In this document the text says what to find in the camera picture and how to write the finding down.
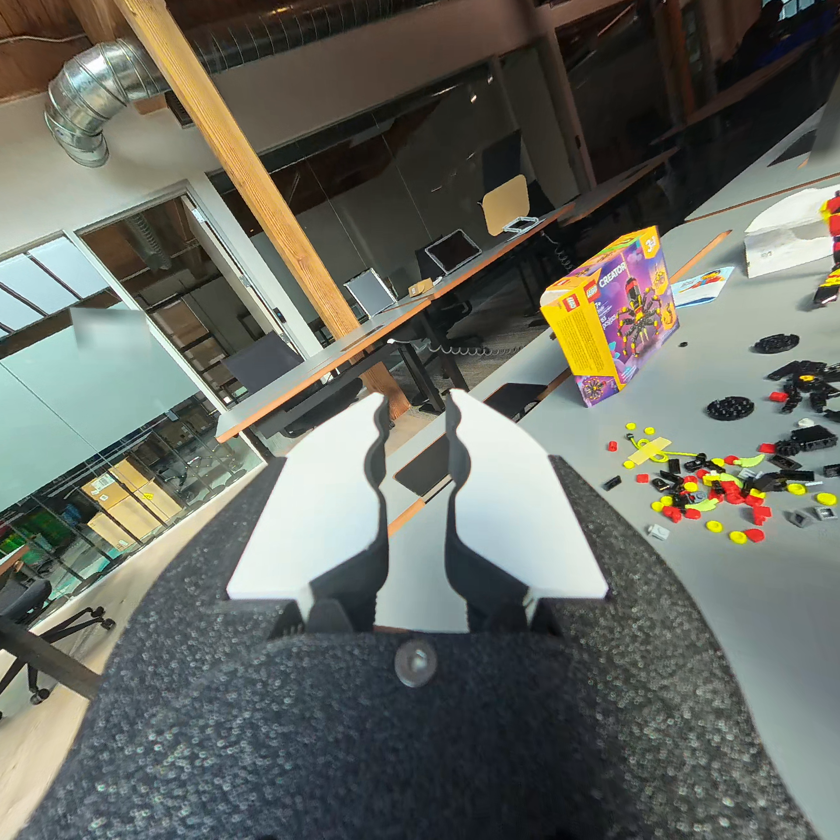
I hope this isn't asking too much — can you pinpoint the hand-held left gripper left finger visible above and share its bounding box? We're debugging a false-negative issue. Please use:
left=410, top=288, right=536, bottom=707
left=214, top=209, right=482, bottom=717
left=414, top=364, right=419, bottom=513
left=226, top=392, right=392, bottom=632

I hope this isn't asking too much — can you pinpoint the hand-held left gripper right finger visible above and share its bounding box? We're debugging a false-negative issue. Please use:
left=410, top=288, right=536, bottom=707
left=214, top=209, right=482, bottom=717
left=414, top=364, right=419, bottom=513
left=445, top=388, right=610, bottom=632

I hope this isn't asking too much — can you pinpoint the grey office desk orange edge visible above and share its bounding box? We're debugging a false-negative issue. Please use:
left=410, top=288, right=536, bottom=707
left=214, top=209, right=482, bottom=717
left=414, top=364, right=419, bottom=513
left=425, top=200, right=578, bottom=301
left=215, top=289, right=435, bottom=444

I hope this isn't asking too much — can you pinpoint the grey adjoining desk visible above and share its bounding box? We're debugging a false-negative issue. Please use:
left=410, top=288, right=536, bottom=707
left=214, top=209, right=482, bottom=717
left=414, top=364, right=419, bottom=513
left=682, top=98, right=840, bottom=224

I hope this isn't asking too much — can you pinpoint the dark monitor screen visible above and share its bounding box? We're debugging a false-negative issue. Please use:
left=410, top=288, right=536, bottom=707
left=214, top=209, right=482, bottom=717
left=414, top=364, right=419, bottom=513
left=222, top=331, right=304, bottom=396

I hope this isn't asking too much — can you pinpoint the stack of cardboard boxes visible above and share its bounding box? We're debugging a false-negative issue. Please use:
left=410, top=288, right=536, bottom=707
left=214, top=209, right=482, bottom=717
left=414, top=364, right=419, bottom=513
left=81, top=458, right=182, bottom=553

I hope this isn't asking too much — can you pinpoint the pile of small toy bricks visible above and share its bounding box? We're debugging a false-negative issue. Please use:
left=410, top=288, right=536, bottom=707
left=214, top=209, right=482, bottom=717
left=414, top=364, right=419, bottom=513
left=604, top=360, right=840, bottom=547

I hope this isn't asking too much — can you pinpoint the purple yellow toy box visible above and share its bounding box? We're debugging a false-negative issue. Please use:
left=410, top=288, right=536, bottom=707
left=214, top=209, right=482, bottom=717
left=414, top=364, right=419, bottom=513
left=539, top=225, right=681, bottom=408

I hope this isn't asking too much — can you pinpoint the silver framed monitor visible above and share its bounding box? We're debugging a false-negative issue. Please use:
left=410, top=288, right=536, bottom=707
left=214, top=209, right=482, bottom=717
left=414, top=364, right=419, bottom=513
left=344, top=267, right=399, bottom=317

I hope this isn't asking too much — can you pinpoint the white framed monitor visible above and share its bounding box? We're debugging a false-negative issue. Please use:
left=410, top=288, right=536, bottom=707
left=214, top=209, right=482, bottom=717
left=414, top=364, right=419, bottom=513
left=424, top=229, right=480, bottom=274

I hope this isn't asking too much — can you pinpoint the small instruction leaflet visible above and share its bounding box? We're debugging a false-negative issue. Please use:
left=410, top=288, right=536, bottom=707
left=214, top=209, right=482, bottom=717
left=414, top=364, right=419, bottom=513
left=672, top=265, right=736, bottom=309

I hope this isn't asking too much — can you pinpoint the black office chair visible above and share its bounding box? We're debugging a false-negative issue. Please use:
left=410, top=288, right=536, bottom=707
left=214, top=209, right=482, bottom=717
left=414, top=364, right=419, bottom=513
left=0, top=576, right=117, bottom=707

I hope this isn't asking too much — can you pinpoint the wooden chair back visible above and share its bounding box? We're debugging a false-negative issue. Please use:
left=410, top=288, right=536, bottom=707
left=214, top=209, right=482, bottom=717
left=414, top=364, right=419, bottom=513
left=482, top=173, right=530, bottom=238

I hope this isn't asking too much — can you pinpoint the white printed paper bag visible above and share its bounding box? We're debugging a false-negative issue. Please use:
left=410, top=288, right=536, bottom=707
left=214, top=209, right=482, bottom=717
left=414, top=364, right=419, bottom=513
left=743, top=185, right=840, bottom=280

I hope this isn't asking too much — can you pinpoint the red yellow toy model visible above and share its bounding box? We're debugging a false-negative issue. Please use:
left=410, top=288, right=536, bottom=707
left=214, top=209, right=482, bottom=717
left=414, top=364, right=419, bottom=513
left=812, top=189, right=840, bottom=311

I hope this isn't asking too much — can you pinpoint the black desk cable flap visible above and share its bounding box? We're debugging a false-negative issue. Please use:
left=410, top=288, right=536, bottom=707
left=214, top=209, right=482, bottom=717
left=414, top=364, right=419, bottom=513
left=482, top=382, right=550, bottom=422
left=392, top=436, right=455, bottom=497

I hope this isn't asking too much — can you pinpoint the wooden support post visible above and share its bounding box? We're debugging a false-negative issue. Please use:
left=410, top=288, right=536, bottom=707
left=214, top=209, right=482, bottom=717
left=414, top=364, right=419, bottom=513
left=115, top=0, right=409, bottom=422

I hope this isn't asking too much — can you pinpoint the silver ventilation duct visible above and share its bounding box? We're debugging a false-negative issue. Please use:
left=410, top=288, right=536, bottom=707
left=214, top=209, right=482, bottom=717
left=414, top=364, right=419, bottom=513
left=44, top=37, right=173, bottom=169

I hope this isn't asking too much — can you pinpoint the dark corrugated duct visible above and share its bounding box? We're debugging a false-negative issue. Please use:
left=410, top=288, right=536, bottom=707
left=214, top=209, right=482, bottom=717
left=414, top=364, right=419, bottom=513
left=196, top=0, right=501, bottom=68

